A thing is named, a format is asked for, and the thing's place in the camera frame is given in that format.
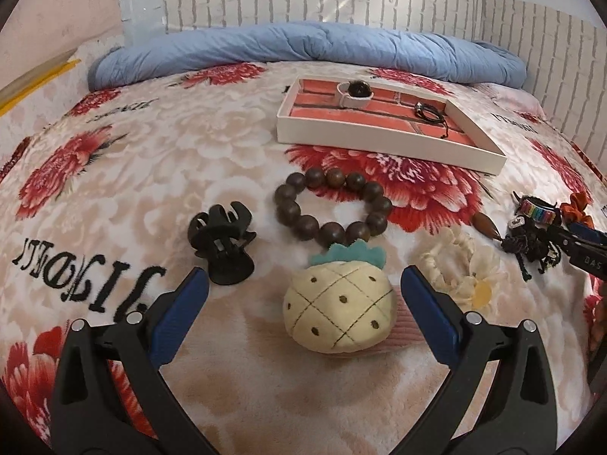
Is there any black claw hair clip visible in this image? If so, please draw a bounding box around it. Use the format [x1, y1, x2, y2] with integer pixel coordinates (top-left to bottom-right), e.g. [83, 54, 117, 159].
[188, 202, 258, 286]

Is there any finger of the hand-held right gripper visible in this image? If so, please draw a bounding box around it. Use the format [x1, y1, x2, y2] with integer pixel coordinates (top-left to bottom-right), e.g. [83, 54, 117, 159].
[566, 222, 607, 248]
[550, 227, 607, 281]

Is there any clear plastic sheet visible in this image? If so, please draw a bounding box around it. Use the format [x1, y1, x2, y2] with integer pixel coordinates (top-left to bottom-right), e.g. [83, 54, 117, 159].
[118, 0, 168, 48]

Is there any white tray box brick lining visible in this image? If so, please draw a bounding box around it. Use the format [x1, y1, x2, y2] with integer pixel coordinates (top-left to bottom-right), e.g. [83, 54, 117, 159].
[276, 75, 508, 176]

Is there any pineapple plush pink hair clip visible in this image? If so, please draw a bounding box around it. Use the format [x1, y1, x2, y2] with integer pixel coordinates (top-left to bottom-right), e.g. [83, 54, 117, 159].
[283, 240, 430, 355]

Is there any orange scrunchie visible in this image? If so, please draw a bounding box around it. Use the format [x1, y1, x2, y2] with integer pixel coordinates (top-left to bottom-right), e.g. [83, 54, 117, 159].
[560, 200, 597, 229]

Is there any brown wooden bead bracelet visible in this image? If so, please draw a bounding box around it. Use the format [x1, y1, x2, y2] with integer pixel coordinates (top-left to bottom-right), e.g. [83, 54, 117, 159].
[274, 168, 393, 249]

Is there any yellow stick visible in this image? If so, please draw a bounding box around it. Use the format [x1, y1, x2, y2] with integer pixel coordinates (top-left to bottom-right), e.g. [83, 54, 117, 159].
[0, 52, 82, 117]

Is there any cream daisy scrunchie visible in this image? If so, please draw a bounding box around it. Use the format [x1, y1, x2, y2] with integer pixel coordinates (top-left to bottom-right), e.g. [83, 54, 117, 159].
[418, 225, 503, 308]

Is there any blue quilt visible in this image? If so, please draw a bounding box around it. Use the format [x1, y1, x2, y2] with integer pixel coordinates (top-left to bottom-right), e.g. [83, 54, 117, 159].
[88, 20, 528, 91]

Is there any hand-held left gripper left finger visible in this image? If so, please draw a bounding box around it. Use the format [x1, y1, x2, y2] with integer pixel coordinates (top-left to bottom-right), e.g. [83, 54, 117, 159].
[52, 267, 221, 455]

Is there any rainbow beaded black hair clip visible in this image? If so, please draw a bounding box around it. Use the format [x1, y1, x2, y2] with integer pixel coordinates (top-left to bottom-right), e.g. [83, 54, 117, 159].
[513, 192, 563, 229]

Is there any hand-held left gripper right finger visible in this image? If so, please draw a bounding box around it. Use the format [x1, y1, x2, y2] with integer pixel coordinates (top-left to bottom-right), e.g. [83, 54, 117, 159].
[401, 265, 563, 455]

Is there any red floral plush blanket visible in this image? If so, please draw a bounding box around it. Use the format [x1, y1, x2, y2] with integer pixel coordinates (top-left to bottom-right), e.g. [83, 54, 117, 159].
[0, 40, 607, 455]

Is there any black ring bracelet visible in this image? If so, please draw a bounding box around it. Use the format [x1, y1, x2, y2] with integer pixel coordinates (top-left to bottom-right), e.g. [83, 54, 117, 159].
[412, 101, 451, 138]

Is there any white smartwatch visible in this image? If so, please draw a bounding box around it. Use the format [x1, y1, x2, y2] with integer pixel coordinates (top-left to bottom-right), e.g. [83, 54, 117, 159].
[336, 80, 375, 110]

